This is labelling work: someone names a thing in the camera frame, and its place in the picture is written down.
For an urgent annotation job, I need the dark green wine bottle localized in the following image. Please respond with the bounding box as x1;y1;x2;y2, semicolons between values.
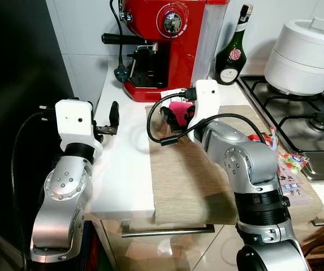
214;5;254;86

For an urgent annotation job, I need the colourful snack packets bag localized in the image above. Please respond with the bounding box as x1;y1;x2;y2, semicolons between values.
247;127;316;206

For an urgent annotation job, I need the white lidded cooking pot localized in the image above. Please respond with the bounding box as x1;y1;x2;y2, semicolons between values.
263;17;324;96

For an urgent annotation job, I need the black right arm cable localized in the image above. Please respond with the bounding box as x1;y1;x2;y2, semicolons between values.
146;88;265;147

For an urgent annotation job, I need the black coffee machine power cable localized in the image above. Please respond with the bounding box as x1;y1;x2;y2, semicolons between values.
110;0;132;85

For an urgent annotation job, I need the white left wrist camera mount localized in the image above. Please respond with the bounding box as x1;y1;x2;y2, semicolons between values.
54;99;103;159

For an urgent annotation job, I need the beige woven table runner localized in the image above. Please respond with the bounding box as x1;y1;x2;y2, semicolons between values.
145;104;324;226

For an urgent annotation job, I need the red espresso coffee machine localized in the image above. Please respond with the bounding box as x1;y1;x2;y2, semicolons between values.
101;0;230;103

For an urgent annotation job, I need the orange red plastic board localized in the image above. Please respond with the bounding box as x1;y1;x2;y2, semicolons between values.
84;229;100;271

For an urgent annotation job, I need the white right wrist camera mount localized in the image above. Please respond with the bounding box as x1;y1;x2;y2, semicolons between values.
187;79;222;136

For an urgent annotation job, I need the steel gas hob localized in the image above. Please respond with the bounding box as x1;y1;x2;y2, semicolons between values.
238;75;324;182

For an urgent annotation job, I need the white kitchen cabinet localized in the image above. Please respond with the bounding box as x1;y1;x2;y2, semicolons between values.
91;68;324;271

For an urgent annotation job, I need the tall black cabinet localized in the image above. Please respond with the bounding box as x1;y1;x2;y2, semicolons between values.
0;0;75;250

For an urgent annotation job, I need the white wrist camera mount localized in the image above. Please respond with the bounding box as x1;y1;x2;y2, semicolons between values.
54;99;103;159
187;79;222;136

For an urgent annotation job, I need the pink plastic box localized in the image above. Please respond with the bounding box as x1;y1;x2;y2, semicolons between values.
169;100;195;128

